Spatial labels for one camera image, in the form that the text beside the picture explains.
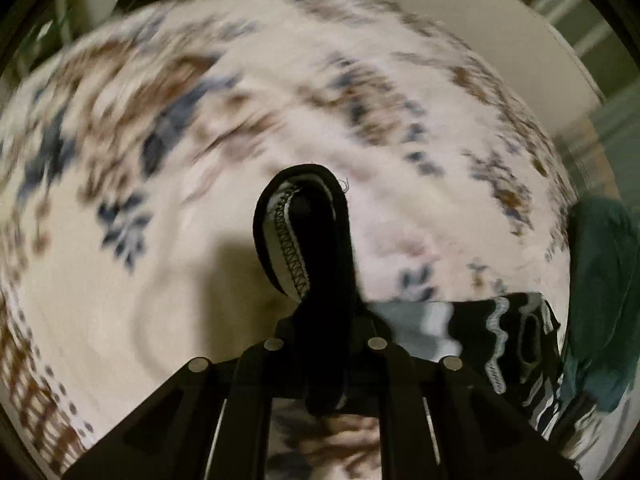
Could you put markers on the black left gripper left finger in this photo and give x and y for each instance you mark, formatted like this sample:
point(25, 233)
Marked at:
point(208, 421)

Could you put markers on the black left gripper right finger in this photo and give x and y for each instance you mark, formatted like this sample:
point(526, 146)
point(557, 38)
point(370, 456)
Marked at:
point(440, 422)

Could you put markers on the black underwear with white stitching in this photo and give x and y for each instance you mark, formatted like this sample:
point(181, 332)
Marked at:
point(302, 238)

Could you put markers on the striped black white garment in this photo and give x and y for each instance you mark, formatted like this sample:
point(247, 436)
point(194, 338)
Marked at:
point(509, 341)

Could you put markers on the dark green cloth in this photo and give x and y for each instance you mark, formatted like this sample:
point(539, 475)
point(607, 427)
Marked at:
point(601, 348)

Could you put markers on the floral cream bedsheet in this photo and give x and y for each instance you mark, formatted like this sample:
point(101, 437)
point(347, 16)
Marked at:
point(132, 161)

